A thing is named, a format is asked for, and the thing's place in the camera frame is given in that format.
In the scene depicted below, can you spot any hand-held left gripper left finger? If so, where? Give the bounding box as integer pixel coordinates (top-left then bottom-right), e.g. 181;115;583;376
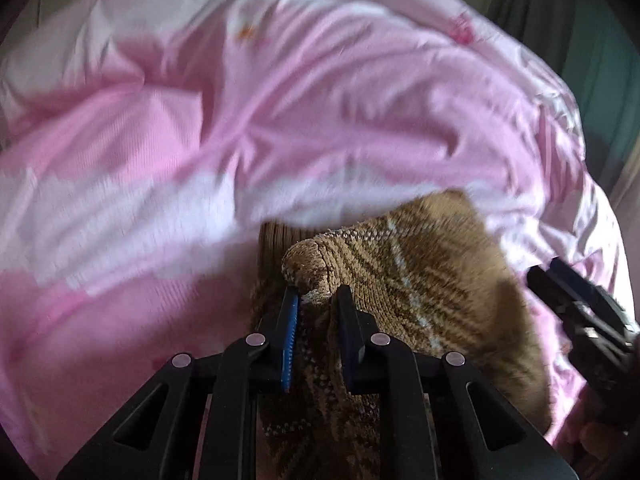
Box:
55;285;303;480

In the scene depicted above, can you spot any dark green curtain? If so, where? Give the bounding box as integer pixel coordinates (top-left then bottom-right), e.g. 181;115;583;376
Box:
487;0;640;203

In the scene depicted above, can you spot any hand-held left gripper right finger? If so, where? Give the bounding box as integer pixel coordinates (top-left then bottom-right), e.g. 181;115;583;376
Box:
335;284;581;480

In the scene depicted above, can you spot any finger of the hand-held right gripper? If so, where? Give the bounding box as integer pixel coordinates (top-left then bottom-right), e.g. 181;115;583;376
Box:
527;256;602;314

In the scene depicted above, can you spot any brown plaid knitted sweater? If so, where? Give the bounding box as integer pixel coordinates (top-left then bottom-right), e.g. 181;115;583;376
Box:
247;190;553;480

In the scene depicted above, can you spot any pink floral blanket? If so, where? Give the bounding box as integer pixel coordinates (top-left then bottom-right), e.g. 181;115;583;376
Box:
0;0;628;471

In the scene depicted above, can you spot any person's right hand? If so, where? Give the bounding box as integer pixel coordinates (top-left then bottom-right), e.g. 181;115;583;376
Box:
572;412;628;461

